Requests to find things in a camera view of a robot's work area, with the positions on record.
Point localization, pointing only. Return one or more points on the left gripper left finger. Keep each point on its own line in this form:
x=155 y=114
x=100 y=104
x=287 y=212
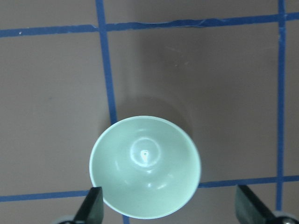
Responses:
x=91 y=210

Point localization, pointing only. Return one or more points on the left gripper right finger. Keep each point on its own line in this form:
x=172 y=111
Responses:
x=249 y=209

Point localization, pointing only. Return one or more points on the green bowl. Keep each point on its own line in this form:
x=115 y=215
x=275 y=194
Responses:
x=147 y=167

